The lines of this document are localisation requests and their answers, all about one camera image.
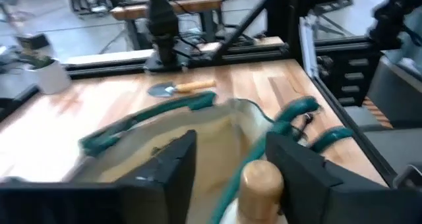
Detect silver frame bracket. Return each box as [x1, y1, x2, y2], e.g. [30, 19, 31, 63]
[297, 14, 320, 81]

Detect black slotted panel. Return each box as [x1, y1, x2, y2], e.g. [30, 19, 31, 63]
[316, 49, 381, 107]

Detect white pot with green plant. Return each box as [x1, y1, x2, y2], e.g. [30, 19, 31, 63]
[19, 50, 73, 96]

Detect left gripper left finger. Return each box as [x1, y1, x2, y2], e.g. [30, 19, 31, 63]
[0, 129, 198, 224]

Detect beige green gardening bag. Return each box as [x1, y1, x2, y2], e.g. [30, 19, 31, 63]
[63, 91, 357, 224]

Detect black frame clamp handle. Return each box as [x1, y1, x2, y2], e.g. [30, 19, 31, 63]
[13, 32, 51, 51]

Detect wide steel trowel wooden handle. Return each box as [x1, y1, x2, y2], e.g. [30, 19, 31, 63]
[147, 79, 218, 99]

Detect wooden background workbench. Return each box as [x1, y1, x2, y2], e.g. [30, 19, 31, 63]
[109, 0, 224, 21]

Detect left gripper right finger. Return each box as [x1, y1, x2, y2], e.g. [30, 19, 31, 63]
[265, 131, 422, 224]

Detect steel hand rake wooden handle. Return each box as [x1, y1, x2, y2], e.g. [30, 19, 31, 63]
[235, 159, 286, 224]

